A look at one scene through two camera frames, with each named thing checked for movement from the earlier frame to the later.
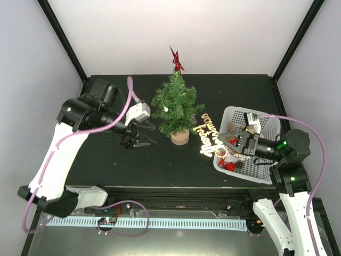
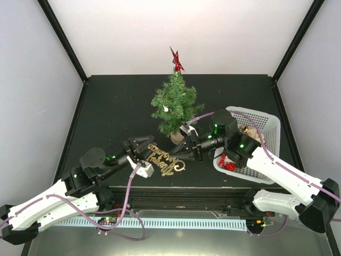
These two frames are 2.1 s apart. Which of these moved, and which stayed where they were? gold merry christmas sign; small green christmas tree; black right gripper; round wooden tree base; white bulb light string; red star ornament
Moved: black right gripper; gold merry christmas sign
Stayed: red star ornament; round wooden tree base; white bulb light string; small green christmas tree
